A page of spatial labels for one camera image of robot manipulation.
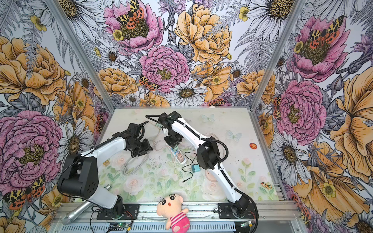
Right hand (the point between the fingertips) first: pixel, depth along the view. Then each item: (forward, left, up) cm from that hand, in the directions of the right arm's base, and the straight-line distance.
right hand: (176, 148), depth 89 cm
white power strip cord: (-11, +25, -7) cm, 29 cm away
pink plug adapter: (-6, -3, -1) cm, 6 cm away
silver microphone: (-34, +50, -3) cm, 60 cm away
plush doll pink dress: (-31, +2, 0) cm, 31 cm away
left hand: (-2, +16, -2) cm, 17 cm away
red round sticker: (+5, -51, -8) cm, 52 cm away
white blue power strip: (-2, +1, -5) cm, 5 cm away
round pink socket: (-15, -19, -6) cm, 25 cm away
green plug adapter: (0, 0, 0) cm, 1 cm away
